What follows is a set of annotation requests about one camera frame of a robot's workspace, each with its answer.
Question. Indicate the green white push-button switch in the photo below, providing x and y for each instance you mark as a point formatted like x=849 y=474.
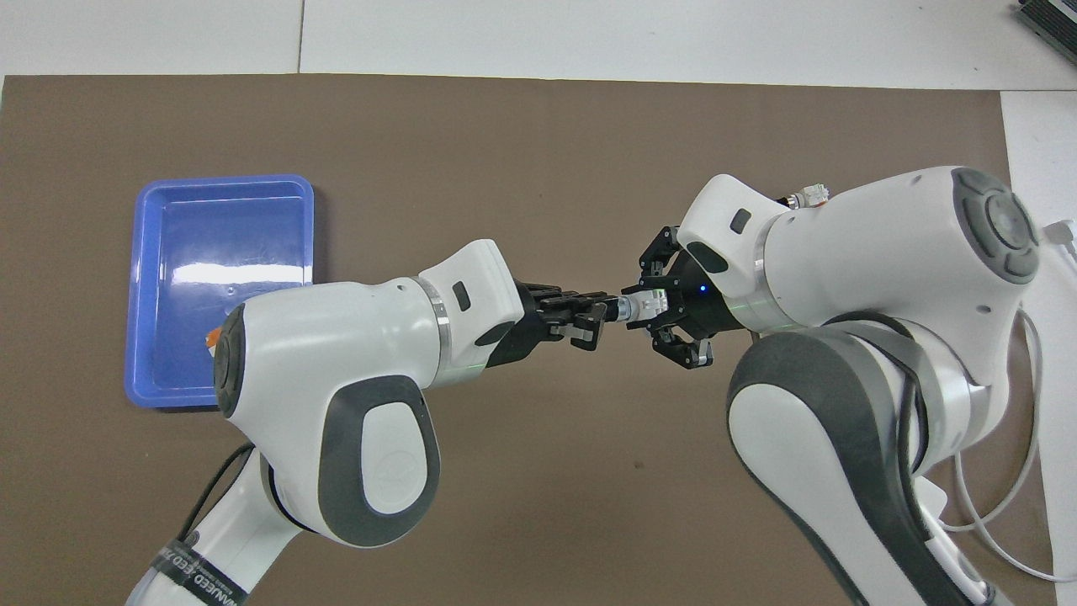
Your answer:
x=644 y=307
x=812 y=198

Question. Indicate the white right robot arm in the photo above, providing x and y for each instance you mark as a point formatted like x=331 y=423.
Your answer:
x=883 y=252

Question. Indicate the brown table mat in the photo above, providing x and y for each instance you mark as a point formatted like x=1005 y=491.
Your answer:
x=538 y=168

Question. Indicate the orange white push-button switch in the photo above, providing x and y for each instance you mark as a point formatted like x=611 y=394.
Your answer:
x=214 y=339

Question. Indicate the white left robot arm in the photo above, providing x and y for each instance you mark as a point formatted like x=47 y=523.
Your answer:
x=336 y=337

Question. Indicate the blue plastic tray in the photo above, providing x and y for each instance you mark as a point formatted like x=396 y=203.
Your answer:
x=210 y=236

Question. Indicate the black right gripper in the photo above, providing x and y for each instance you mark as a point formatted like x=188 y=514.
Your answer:
x=711 y=307

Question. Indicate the dark grey ribbed device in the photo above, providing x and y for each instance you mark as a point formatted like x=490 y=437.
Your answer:
x=1052 y=21

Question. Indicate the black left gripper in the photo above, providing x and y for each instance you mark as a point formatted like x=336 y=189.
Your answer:
x=534 y=320

